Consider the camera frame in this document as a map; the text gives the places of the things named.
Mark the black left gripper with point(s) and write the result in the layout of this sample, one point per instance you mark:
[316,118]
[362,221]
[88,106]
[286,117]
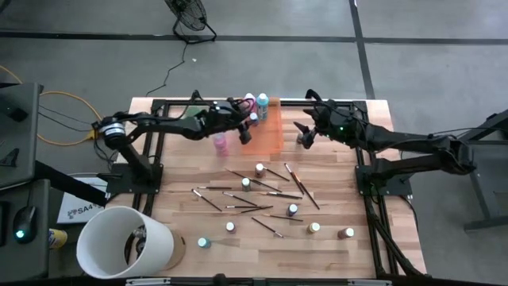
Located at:
[220,117]

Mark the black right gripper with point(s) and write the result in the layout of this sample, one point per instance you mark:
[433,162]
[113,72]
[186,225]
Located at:
[337,121]

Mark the small brown paint bottle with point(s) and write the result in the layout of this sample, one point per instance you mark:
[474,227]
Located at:
[299,138]

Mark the small blue paint bottle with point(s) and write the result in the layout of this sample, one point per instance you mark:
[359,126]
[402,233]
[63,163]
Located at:
[254,118]

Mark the large pink paint bottle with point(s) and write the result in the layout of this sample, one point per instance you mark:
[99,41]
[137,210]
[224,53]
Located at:
[250,99]
[221,146]

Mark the large teal paint bottle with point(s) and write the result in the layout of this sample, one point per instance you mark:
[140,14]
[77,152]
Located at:
[262,104]

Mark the thin paintbrush silver ferrule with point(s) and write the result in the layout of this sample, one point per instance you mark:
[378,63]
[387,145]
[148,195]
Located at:
[278,175]

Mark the small grey paint bottle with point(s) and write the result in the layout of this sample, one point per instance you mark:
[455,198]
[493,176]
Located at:
[246,184]

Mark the long dark paintbrush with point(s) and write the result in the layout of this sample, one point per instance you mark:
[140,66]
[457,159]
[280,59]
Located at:
[309,196]

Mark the small navy paint bottle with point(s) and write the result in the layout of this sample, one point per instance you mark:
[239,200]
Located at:
[292,209]

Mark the small yellow paint bottle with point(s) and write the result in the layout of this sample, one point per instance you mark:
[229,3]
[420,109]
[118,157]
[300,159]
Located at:
[313,227]

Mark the small bronze paint bottle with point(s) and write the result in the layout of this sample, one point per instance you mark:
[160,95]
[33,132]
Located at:
[346,233]

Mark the small magenta paint bottle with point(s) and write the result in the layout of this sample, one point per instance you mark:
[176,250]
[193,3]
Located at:
[230,227]

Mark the small teal paint bottle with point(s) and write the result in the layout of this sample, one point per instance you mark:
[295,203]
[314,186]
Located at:
[204,242]

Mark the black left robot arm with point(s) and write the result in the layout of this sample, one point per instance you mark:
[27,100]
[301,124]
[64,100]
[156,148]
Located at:
[158,125]

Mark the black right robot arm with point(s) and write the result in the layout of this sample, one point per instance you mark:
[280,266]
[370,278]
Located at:
[416,145]

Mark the orange translucent plastic tray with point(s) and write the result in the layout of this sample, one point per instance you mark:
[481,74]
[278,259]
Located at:
[270,135]

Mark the pale green ribbed cup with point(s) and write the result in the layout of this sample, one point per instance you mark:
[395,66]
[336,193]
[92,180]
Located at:
[193,112]

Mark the dark paintbrush gold ferrule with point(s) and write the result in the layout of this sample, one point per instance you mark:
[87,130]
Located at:
[268,186]
[283,218]
[264,194]

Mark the thin dark paintbrush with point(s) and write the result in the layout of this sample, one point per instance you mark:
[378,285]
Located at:
[214,186]

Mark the black floor fan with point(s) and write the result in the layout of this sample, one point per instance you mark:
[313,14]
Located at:
[190,16]

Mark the yellow power plug block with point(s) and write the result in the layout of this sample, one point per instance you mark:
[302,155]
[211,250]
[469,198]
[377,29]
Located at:
[93,133]

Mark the silver aluminium bar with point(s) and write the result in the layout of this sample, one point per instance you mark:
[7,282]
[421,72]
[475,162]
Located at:
[369,282]
[148,281]

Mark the black diagonal strut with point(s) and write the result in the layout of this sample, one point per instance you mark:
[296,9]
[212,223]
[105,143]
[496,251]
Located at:
[71,184]

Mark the white printed box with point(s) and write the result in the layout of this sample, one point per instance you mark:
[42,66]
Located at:
[79,210]

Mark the black side table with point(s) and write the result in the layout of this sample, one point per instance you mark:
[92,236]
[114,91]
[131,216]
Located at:
[492,178]

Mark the yellow can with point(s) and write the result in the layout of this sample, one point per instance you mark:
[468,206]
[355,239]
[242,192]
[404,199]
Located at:
[57,238]

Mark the black computer mouse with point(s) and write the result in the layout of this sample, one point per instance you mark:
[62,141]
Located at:
[24,224]

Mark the dark grey desk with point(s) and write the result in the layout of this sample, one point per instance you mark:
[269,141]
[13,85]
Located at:
[24,262]

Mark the black aluminium table frame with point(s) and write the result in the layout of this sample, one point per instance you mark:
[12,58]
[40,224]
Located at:
[293,103]

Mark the black frame clamp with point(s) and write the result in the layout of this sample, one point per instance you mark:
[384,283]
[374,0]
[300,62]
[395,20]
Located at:
[313,94]
[194,95]

